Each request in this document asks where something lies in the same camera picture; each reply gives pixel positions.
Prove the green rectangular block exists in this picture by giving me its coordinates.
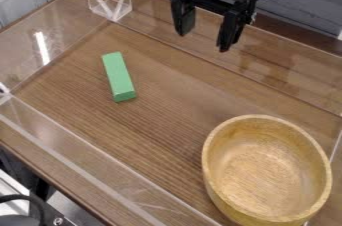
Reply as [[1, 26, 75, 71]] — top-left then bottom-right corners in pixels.
[[102, 52, 136, 102]]

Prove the light wooden bowl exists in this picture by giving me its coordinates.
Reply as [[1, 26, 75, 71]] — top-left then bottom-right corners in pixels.
[[202, 114, 333, 226]]

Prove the clear acrylic corner bracket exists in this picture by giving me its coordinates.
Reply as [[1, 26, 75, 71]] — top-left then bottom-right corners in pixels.
[[87, 0, 132, 22]]

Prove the clear acrylic front wall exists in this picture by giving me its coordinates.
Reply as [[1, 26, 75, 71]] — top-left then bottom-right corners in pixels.
[[0, 94, 222, 226]]

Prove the black cable bottom left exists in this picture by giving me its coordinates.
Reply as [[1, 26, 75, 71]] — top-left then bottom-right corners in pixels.
[[0, 194, 50, 226]]

